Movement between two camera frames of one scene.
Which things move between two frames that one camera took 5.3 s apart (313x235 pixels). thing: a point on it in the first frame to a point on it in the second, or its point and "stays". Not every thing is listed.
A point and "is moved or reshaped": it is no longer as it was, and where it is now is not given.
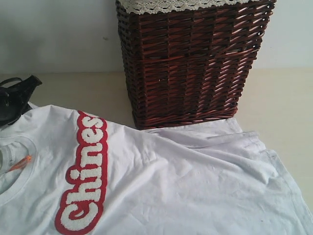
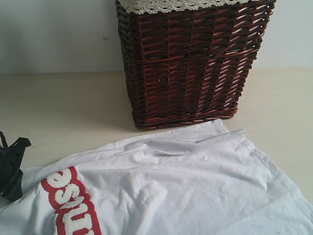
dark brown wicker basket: [187, 67] stays
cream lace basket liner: [137, 6] stays
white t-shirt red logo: [64, 172] is moved or reshaped
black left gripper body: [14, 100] to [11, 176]
